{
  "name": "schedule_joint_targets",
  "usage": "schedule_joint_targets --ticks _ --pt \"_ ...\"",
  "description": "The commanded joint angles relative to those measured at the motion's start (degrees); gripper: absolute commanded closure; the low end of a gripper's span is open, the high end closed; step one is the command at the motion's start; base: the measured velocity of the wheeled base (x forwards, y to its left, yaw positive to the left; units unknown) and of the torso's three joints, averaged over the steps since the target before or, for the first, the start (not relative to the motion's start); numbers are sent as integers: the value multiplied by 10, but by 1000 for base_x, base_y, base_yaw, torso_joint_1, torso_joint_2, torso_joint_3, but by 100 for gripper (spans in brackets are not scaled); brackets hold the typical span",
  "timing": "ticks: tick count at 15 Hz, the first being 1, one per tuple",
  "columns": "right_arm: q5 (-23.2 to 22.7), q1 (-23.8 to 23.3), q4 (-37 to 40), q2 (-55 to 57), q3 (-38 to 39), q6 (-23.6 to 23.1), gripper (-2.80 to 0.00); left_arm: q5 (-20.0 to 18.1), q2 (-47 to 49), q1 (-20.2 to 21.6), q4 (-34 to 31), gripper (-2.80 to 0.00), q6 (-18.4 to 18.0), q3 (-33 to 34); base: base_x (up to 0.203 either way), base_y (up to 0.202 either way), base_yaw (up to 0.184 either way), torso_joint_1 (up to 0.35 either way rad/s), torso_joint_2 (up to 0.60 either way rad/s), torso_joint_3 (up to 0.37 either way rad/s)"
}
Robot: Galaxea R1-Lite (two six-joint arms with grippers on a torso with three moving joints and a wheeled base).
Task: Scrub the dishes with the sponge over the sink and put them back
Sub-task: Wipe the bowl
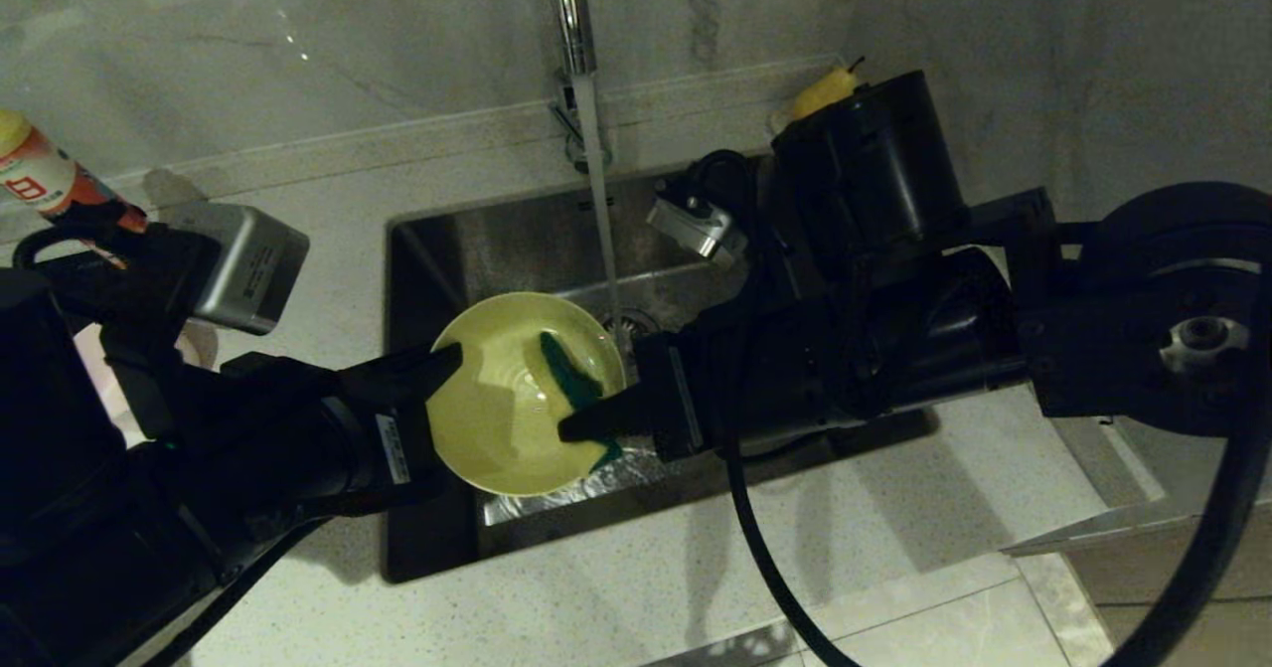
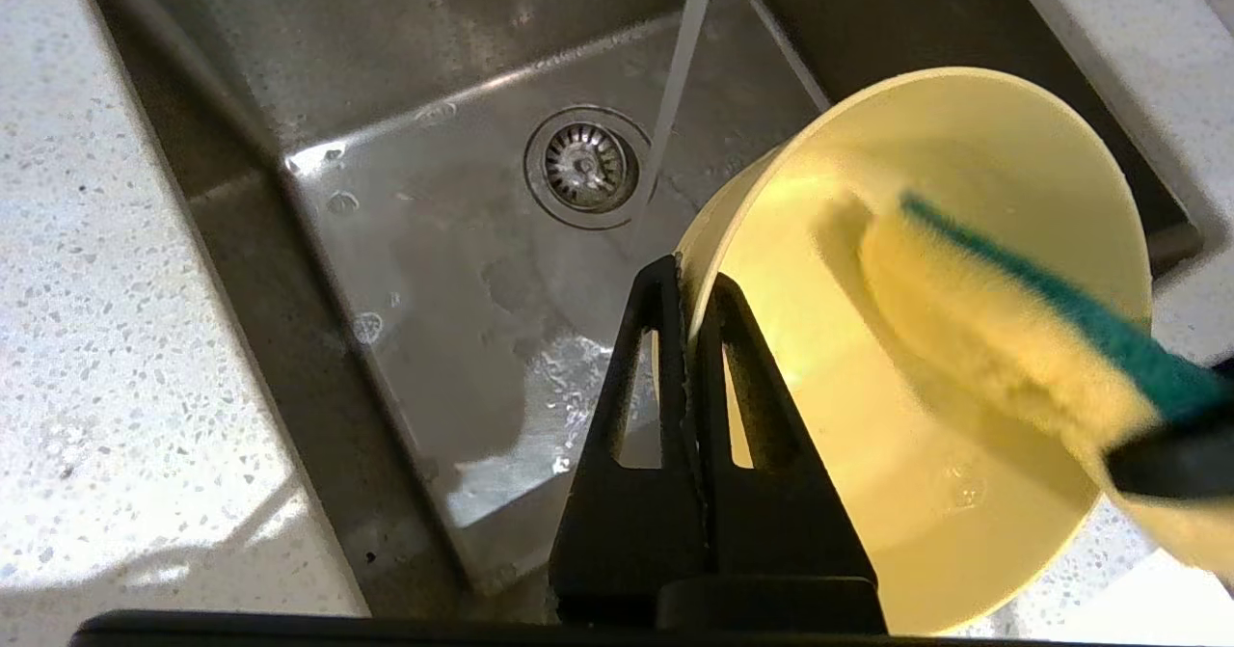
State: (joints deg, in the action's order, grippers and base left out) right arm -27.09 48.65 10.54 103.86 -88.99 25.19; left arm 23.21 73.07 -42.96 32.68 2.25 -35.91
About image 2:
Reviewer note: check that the round metal drain strainer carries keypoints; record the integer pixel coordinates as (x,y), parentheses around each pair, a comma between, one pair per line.
(583,165)

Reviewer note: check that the stainless steel sink basin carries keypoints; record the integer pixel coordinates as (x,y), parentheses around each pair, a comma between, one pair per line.
(386,242)

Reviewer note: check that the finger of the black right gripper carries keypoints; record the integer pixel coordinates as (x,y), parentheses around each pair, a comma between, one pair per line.
(1176,454)

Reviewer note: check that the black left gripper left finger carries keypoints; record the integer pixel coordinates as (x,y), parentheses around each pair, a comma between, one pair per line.
(617,551)

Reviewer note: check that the yellow plastic bowl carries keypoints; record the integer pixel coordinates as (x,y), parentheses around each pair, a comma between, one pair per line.
(868,416)

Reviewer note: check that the green and yellow sponge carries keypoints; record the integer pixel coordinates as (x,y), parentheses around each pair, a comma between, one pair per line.
(1012,338)

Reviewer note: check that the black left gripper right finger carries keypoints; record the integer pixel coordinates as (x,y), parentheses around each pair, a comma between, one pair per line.
(800,560)

